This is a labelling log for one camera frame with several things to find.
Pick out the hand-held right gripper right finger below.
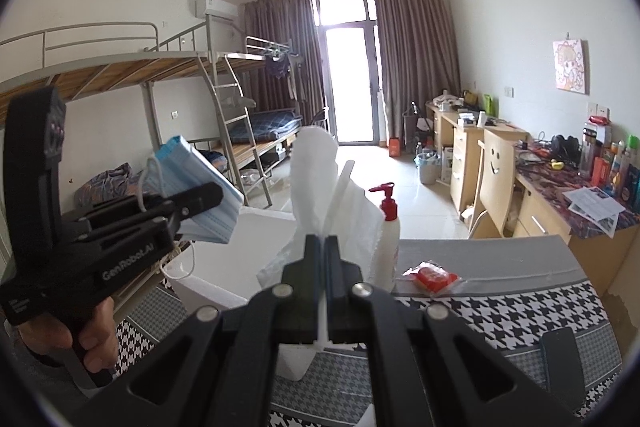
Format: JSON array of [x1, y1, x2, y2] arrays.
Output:
[[325, 235, 586, 427]]

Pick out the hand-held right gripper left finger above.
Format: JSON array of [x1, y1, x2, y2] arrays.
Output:
[[70, 234, 325, 427]]

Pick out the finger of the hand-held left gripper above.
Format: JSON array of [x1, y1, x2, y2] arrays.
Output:
[[64, 183, 224, 239]]

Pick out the stack of blue face masks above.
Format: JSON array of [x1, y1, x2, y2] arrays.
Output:
[[137, 136, 245, 245]]

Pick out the white foam box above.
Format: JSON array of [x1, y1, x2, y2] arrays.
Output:
[[161, 206, 321, 380]]

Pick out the white tissue pack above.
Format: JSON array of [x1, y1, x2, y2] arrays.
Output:
[[256, 125, 386, 293]]

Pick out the person's left hand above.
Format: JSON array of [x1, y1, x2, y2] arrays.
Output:
[[17, 296, 122, 375]]

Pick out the white pump bottle red cap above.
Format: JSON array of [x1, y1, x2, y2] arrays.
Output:
[[368, 182, 401, 293]]

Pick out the blue orange quilt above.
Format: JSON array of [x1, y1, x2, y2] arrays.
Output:
[[75, 163, 146, 212]]

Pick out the red snack packet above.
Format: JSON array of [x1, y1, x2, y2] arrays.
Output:
[[402, 261, 460, 295]]

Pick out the dark blue mattress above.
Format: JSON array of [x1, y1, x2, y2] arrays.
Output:
[[247, 108, 303, 144]]

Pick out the grey waste bin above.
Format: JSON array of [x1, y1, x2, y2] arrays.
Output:
[[415, 152, 443, 185]]

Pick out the grey metal bunk bed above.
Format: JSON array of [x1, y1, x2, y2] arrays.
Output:
[[220, 36, 306, 188], [0, 21, 274, 258]]

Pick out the hanging dark clothes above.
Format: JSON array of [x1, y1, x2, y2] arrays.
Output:
[[265, 52, 293, 80]]

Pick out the light wooden desk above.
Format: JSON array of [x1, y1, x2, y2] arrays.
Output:
[[425, 102, 528, 212]]

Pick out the houndstooth tablecloth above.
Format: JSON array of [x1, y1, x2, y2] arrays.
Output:
[[115, 234, 623, 427]]

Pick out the wooden chair with smiley face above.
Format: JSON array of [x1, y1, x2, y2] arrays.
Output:
[[467, 128, 521, 240]]

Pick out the glass balcony door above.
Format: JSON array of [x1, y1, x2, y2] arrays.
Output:
[[311, 0, 386, 145]]

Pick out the white air conditioner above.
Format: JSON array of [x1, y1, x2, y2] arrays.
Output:
[[194, 0, 239, 24]]

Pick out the brown curtain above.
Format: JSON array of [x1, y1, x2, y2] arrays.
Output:
[[371, 0, 462, 148], [243, 0, 326, 138]]

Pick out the wooden desk with patterned cloth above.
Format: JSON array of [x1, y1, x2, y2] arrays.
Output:
[[510, 142, 640, 298]]

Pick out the black smartphone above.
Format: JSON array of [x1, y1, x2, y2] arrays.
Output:
[[539, 327, 586, 410]]

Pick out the black headphones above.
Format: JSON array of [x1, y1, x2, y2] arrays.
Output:
[[550, 134, 581, 162]]

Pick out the printed papers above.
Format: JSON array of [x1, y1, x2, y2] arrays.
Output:
[[562, 186, 626, 238]]

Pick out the dark water bottle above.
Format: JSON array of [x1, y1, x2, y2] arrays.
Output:
[[580, 127, 598, 178]]

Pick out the red carton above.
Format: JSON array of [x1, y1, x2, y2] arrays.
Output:
[[591, 156, 612, 188]]

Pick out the green bottle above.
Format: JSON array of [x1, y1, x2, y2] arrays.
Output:
[[621, 134, 640, 210]]

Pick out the cartoon wall poster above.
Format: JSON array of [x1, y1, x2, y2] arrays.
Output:
[[552, 38, 590, 95]]

